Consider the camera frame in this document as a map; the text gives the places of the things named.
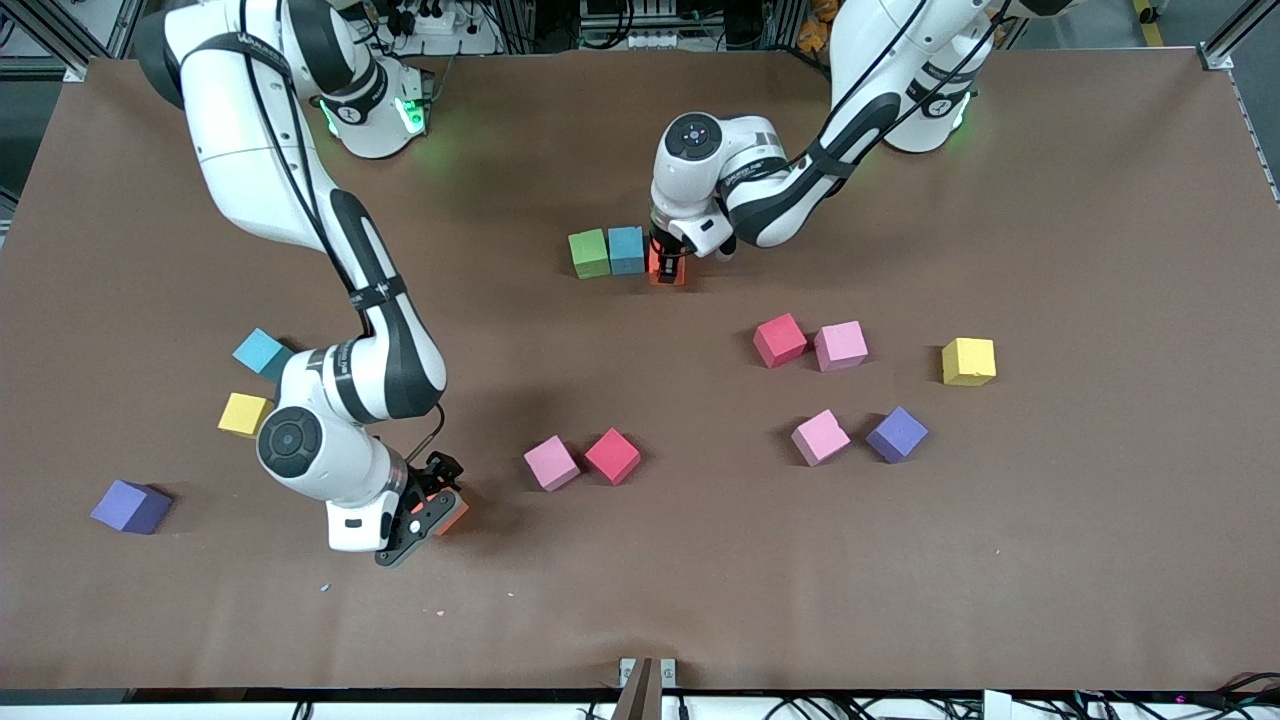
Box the purple foam cube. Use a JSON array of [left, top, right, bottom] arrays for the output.
[[90, 480, 174, 536], [866, 406, 929, 464]]

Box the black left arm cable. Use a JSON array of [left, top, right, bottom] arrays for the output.
[[795, 0, 1006, 171]]

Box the metal bracket with wooden stick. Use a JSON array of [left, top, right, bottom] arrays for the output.
[[612, 656, 679, 720]]

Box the pink foam cube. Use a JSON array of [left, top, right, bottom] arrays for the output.
[[523, 436, 582, 492], [813, 321, 870, 373], [791, 409, 852, 468]]

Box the teal foam cube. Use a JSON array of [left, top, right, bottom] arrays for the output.
[[232, 328, 296, 381], [608, 226, 646, 276]]

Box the metal table edge rail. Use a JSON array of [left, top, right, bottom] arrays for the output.
[[1228, 68, 1280, 206]]

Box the green foam cube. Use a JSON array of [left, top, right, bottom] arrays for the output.
[[568, 229, 612, 280]]

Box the orange foam cube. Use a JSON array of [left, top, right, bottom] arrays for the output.
[[646, 243, 688, 288], [405, 487, 470, 536]]

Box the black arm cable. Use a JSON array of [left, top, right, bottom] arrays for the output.
[[400, 400, 448, 463], [795, 0, 1006, 171]]

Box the brown table cover sheet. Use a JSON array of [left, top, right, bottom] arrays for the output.
[[0, 48, 1280, 693]]

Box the yellow foam cube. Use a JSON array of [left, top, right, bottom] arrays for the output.
[[218, 392, 273, 438], [941, 337, 998, 387]]

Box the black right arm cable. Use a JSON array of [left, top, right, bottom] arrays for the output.
[[400, 400, 448, 463]]

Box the aluminium frame post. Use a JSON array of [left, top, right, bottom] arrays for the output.
[[1200, 0, 1280, 71], [25, 0, 91, 83]]

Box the red foam cube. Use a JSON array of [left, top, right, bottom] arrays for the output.
[[584, 428, 642, 486], [752, 313, 809, 369]]

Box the pile of orange items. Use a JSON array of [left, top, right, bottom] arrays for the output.
[[798, 0, 841, 53]]

